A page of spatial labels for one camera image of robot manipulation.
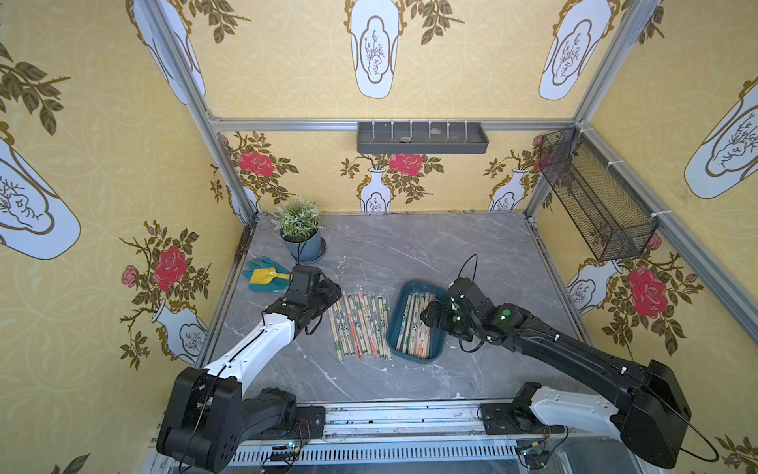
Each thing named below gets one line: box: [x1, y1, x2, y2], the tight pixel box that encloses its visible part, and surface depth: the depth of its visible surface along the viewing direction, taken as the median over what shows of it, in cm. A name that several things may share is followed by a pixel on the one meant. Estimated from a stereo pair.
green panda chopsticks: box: [352, 293, 370, 357], surface depth 92 cm
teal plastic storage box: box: [385, 279, 449, 364], surface depth 90 cm
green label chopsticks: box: [370, 292, 386, 360], surface depth 92 cm
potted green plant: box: [270, 197, 327, 262], surface depth 99 cm
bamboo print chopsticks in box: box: [333, 300, 355, 357], surface depth 92 cm
